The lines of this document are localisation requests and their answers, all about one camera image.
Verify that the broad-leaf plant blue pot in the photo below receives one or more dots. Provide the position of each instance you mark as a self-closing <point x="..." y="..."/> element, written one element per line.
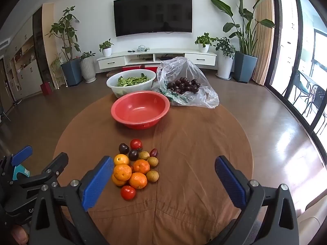
<point x="245" y="66"/>

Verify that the red boxes under cabinet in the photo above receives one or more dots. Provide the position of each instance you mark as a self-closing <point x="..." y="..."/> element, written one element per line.
<point x="132" y="68"/>

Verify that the clear plastic bag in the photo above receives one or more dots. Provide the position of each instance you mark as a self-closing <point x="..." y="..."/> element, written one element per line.
<point x="176" y="69"/>

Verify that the orange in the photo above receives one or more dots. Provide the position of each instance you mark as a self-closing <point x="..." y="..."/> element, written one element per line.
<point x="116" y="182"/>
<point x="122" y="172"/>
<point x="138" y="180"/>
<point x="121" y="159"/>
<point x="141" y="166"/>

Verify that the yellow-brown round fruit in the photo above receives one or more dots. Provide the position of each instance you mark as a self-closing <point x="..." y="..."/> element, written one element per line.
<point x="144" y="155"/>
<point x="152" y="161"/>

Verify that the tall tree plant blue pot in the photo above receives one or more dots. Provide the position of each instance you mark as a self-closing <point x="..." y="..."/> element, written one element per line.
<point x="71" y="71"/>

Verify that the pile of bagged plums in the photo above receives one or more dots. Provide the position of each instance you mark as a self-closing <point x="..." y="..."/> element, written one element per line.
<point x="184" y="85"/>

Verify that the white television cabinet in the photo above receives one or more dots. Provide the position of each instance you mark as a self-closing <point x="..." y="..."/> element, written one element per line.
<point x="158" y="55"/>

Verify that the small dark red fruit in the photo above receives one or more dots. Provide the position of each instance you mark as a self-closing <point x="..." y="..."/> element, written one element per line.
<point x="153" y="153"/>

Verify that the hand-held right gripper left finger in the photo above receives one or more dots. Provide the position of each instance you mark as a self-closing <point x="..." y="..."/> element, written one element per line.
<point x="98" y="183"/>

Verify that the bushy plant tall white pot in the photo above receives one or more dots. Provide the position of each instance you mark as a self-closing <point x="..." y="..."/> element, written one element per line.
<point x="224" y="66"/>

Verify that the white plastic bowl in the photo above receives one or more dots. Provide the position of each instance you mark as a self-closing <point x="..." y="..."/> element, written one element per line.
<point x="115" y="85"/>

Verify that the wooden board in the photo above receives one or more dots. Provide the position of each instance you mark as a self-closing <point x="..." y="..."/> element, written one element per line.
<point x="112" y="73"/>

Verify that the black framed glass sliding door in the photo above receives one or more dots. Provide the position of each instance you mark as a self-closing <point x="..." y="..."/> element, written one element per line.
<point x="274" y="43"/>

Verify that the beige curtain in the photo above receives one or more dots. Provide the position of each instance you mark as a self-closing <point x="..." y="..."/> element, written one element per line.
<point x="263" y="43"/>

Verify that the red box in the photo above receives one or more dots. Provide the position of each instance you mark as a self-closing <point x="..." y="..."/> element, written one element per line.
<point x="46" y="88"/>

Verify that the outdoor metal chairs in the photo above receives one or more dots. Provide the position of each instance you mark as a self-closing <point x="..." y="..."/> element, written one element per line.
<point x="309" y="91"/>

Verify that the dark purple plum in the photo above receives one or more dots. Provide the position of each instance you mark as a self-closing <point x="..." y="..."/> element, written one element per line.
<point x="123" y="148"/>
<point x="133" y="155"/>

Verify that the small plant white pot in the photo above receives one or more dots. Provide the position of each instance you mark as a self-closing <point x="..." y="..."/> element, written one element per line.
<point x="203" y="48"/>
<point x="106" y="51"/>

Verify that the red plastic bowl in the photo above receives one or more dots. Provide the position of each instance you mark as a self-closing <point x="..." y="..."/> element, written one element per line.
<point x="139" y="112"/>

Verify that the green printed plastic bag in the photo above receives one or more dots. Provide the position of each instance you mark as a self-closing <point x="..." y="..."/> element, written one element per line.
<point x="176" y="97"/>

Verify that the black set-top box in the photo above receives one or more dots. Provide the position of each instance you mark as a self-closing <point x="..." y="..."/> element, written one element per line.
<point x="166" y="57"/>

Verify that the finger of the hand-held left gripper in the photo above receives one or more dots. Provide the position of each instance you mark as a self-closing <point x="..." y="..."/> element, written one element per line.
<point x="21" y="154"/>
<point x="56" y="163"/>

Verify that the white wall cabinets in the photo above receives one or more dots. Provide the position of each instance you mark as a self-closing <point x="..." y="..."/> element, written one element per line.
<point x="24" y="76"/>

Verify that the plant in white ribbed pot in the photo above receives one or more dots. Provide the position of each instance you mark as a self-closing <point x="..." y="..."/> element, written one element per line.
<point x="88" y="69"/>

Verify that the wall-mounted black television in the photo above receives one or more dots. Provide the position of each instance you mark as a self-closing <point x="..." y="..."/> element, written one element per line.
<point x="153" y="14"/>

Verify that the leafy green vegetables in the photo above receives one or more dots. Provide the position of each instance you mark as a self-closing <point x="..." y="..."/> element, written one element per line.
<point x="132" y="80"/>

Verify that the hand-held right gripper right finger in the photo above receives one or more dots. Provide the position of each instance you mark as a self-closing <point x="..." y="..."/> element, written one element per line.
<point x="230" y="183"/>

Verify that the green tomato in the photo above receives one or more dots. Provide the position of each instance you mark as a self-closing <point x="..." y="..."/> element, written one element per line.
<point x="152" y="176"/>

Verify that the red tomato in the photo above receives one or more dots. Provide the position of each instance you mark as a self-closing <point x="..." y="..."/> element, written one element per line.
<point x="136" y="144"/>
<point x="128" y="192"/>

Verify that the beige sofa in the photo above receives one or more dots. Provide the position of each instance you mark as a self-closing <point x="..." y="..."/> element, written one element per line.
<point x="314" y="222"/>

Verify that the person's left hand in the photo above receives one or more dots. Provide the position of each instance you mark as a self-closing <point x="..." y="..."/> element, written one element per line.
<point x="20" y="237"/>

